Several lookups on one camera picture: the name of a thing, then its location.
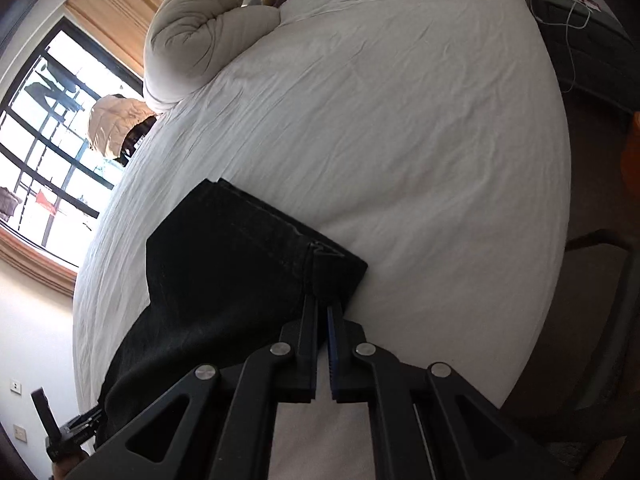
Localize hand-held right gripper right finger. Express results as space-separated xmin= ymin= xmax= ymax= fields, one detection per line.
xmin=326 ymin=300 xmax=586 ymax=480

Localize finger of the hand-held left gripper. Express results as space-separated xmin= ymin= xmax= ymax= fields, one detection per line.
xmin=62 ymin=406 xmax=108 ymax=437

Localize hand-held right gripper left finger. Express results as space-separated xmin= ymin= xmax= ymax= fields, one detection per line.
xmin=65 ymin=294 xmax=321 ymax=480

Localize black denim pants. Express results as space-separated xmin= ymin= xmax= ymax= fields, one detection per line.
xmin=95 ymin=177 xmax=369 ymax=453

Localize white bed sheet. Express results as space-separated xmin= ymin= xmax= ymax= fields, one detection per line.
xmin=72 ymin=0 xmax=573 ymax=480

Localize wooden armchair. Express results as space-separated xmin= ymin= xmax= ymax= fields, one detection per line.
xmin=507 ymin=229 xmax=640 ymax=478

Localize beige puffer jacket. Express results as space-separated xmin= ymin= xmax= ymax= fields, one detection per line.
xmin=87 ymin=94 xmax=158 ymax=161

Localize black framed window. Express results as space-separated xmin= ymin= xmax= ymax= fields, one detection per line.
xmin=0 ymin=15 xmax=146 ymax=298

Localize white pillow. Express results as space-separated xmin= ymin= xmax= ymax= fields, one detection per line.
xmin=143 ymin=0 xmax=283 ymax=116

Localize orange curtain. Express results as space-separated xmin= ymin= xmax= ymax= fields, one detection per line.
xmin=65 ymin=0 xmax=166 ymax=80

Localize dark grey nightstand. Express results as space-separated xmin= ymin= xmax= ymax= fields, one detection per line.
xmin=522 ymin=0 xmax=637 ymax=113

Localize white cable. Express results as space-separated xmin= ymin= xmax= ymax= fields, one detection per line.
xmin=527 ymin=0 xmax=594 ymax=93

